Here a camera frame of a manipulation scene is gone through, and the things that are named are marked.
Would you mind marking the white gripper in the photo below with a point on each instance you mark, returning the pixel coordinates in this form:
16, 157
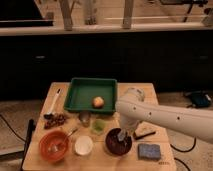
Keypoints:
128, 125

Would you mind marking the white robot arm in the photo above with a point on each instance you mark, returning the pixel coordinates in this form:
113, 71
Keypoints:
133, 109

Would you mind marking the dark purple bowl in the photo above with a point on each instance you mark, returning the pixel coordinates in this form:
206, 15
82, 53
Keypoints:
115, 146

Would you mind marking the white small bowl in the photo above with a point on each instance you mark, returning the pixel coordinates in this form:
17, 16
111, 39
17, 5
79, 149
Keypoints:
83, 145

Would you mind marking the orange plastic bowl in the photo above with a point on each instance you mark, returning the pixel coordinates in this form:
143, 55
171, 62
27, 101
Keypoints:
50, 139

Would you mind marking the metal spoon in bowl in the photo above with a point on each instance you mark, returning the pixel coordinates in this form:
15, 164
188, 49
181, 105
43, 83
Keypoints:
56, 147

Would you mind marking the green small cup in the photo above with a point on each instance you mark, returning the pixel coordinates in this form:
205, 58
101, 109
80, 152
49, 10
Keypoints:
98, 126

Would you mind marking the blue sponge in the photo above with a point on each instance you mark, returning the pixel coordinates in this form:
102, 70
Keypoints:
149, 151

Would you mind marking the orange round fruit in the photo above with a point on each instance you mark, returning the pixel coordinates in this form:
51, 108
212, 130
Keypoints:
98, 102

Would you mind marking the metal measuring cup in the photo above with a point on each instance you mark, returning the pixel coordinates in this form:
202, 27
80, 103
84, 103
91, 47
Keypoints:
84, 117

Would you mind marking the green plastic tray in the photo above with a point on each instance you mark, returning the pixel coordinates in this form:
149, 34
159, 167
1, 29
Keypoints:
82, 91

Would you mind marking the bunch of dark grapes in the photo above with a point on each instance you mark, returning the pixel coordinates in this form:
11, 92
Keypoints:
54, 120

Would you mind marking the dark blue bag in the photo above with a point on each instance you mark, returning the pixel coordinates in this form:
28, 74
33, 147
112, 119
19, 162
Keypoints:
199, 99

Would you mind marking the black handled spatula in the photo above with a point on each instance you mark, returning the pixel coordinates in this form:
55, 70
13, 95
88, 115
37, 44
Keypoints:
142, 131

